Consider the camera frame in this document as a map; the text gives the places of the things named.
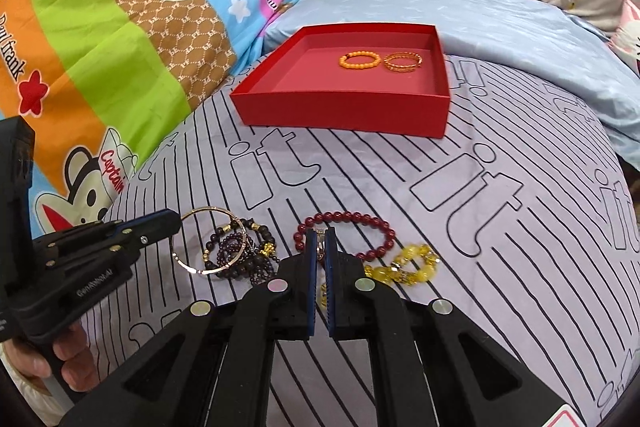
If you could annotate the pink cat face pillow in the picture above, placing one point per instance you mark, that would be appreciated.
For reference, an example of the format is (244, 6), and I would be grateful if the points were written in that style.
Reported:
(627, 37)

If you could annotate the person's left hand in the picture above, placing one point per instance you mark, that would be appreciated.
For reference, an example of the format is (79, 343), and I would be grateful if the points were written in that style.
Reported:
(75, 357)

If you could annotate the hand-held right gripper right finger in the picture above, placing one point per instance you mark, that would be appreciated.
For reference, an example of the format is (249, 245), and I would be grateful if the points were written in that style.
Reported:
(330, 307)

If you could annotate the cartoon monkey printed blanket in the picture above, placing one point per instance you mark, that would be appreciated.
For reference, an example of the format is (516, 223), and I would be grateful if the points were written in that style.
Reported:
(100, 32)

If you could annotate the red cardboard box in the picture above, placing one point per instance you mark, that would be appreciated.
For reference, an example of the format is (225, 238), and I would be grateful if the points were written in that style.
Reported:
(350, 112)

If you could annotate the thin gold bangle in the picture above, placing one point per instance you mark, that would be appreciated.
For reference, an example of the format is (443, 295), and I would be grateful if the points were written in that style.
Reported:
(210, 208)

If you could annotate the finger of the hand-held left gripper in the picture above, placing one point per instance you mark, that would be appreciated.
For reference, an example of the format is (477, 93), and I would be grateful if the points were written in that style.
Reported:
(150, 218)
(150, 239)

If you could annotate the lilac striped bedsheet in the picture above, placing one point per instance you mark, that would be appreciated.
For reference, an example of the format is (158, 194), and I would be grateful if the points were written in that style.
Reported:
(500, 207)

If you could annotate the light blue quilt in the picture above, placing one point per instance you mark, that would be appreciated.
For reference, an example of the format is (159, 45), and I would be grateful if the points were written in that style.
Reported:
(525, 32)

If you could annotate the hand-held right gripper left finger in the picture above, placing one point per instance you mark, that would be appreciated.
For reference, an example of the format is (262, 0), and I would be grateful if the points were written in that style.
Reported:
(312, 297)

